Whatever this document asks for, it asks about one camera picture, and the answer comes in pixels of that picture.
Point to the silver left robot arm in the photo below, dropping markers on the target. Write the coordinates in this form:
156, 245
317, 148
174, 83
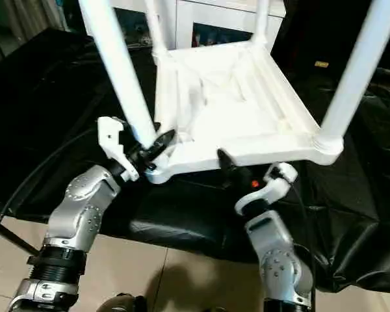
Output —
84, 195

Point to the small beige label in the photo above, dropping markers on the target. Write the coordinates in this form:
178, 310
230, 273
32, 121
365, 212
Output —
321, 64

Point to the beige curtain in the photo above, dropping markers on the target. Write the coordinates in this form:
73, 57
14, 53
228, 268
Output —
19, 16

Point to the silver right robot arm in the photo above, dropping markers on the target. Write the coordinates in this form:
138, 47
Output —
269, 234

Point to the white plastic table leg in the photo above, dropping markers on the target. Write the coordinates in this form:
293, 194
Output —
117, 65
261, 19
156, 29
357, 71

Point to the black shiny mat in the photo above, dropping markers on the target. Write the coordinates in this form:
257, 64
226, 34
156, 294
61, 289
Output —
52, 130

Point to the white sideboard cabinet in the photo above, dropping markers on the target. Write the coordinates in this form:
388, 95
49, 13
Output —
182, 22

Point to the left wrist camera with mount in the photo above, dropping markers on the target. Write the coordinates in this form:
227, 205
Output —
109, 133

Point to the white plastic table top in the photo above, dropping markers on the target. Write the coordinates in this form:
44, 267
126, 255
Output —
240, 113

